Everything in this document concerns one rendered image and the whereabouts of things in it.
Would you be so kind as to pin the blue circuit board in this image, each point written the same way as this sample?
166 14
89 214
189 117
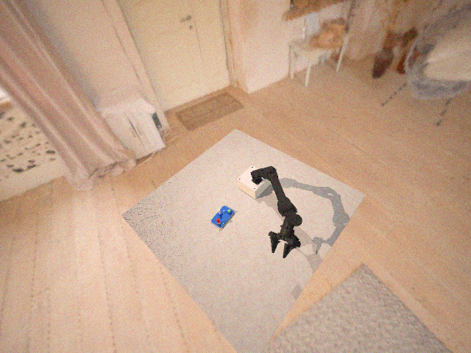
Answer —
222 216

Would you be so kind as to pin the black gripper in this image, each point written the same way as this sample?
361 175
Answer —
285 232

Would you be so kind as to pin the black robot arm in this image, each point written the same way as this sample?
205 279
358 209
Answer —
284 205

